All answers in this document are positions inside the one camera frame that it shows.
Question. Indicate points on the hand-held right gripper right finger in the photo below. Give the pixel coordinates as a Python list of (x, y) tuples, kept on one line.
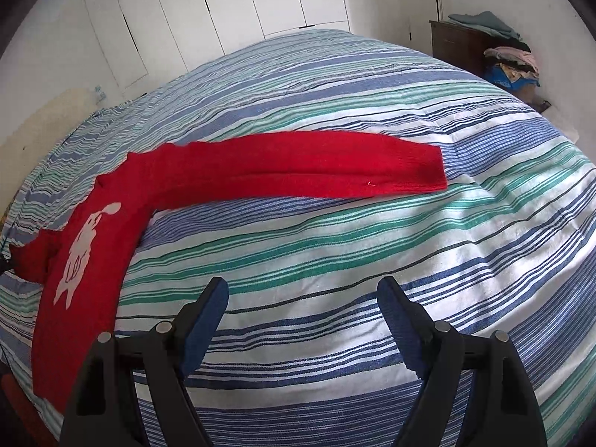
[(403, 326)]

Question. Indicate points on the red knitted sweater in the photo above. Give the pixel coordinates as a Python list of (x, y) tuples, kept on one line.
[(279, 163)]

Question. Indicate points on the beige headboard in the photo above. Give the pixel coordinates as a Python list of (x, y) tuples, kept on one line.
[(37, 139)]

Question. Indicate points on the brown wooden dresser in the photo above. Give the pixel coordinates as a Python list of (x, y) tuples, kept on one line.
[(454, 42)]

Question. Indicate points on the green folded cloth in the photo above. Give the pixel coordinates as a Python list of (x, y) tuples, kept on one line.
[(484, 23)]

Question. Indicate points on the white wardrobe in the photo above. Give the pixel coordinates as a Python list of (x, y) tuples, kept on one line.
[(223, 0)]

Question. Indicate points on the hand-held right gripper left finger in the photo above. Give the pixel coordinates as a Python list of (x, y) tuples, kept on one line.
[(205, 323)]

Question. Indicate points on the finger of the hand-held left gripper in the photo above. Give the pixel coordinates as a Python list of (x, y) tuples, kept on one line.
[(4, 264)]

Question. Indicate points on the pile of mixed clothes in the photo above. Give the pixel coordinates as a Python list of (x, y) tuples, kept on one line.
[(512, 63)]

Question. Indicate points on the striped bed blanket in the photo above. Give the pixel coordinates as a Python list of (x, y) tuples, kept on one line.
[(326, 242)]

